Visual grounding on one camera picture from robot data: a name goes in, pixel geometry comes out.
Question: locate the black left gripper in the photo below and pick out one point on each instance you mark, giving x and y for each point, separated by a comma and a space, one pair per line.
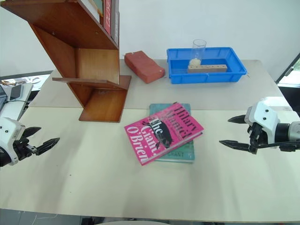
22, 150

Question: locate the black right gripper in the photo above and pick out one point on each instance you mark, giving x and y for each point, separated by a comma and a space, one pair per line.
257, 136

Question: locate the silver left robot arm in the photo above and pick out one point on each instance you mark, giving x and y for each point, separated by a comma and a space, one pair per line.
4, 157

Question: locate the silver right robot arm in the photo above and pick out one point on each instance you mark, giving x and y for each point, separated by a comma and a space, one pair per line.
284, 131

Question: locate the teal book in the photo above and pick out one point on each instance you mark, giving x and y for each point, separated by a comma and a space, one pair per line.
185, 152

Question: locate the pink book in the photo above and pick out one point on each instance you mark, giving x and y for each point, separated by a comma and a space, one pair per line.
164, 133

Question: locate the brown wooden bookshelf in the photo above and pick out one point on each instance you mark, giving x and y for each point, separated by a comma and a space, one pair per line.
93, 63

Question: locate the dark grey book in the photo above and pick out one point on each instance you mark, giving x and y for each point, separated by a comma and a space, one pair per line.
115, 25

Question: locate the red book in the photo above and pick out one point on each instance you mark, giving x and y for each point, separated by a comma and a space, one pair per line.
107, 18

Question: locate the white book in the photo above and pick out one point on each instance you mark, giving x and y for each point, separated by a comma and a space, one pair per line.
90, 9

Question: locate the blue plastic tray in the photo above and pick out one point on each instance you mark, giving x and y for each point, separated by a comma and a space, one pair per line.
206, 78

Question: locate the wooden block with holes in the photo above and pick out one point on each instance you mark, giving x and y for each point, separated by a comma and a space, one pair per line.
208, 69

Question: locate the white crumpled ball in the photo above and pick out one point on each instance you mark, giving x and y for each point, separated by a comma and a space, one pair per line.
195, 62

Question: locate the clear plastic cup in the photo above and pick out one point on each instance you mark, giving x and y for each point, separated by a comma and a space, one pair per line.
199, 50

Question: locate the red brick block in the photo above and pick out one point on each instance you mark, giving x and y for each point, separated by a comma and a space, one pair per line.
143, 66

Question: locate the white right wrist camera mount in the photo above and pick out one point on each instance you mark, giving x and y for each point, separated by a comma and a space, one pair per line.
262, 114

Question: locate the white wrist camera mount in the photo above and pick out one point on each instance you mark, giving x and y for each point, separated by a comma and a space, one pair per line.
9, 131
262, 114

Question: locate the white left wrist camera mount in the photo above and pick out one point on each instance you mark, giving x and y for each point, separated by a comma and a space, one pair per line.
9, 131

